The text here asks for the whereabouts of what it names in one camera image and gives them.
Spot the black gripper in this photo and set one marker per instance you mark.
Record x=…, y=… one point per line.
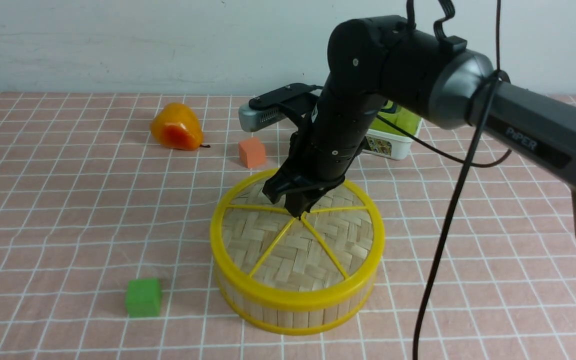
x=324, y=149

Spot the yellow woven bamboo steamer lid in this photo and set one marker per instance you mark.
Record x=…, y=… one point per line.
x=322, y=260

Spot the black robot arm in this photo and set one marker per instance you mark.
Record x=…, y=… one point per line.
x=379, y=59

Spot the yellow bamboo steamer basket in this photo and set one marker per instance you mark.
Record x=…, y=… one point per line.
x=290, y=322

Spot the orange foam cube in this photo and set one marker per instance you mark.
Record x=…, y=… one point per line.
x=252, y=152

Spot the green lidded white storage box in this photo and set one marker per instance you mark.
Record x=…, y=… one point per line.
x=385, y=141

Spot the orange yellow toy pear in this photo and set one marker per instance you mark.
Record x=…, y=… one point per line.
x=177, y=127

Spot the green foam cube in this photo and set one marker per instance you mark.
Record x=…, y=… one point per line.
x=143, y=298

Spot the pink checkered tablecloth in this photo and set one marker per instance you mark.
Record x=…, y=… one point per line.
x=89, y=201

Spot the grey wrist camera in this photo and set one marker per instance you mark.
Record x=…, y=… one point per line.
x=293, y=102

